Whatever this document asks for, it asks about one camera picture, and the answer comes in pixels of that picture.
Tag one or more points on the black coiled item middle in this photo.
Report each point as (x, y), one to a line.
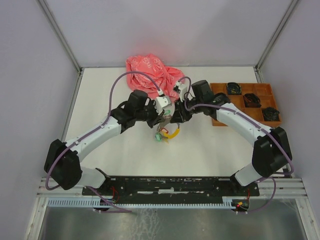
(251, 100)

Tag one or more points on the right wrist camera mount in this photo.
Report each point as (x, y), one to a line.
(180, 89)

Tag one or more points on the crumpled pink plastic bag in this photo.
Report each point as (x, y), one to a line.
(164, 76)

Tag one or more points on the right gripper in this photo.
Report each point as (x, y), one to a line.
(179, 115)

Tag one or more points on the black coiled item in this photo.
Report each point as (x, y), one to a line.
(251, 100)
(233, 88)
(270, 114)

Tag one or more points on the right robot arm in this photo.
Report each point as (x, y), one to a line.
(271, 149)

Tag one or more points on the black coiled item top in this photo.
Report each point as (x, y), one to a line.
(233, 88)

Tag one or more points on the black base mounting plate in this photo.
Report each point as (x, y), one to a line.
(173, 190)

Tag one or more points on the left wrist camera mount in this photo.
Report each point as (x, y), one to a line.
(162, 102)

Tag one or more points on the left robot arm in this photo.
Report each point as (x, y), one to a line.
(63, 163)

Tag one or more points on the black coiled item right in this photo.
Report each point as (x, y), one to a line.
(270, 114)

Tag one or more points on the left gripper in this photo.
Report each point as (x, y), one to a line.
(157, 117)

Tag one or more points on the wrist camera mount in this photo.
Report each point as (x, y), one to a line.
(180, 89)
(162, 102)

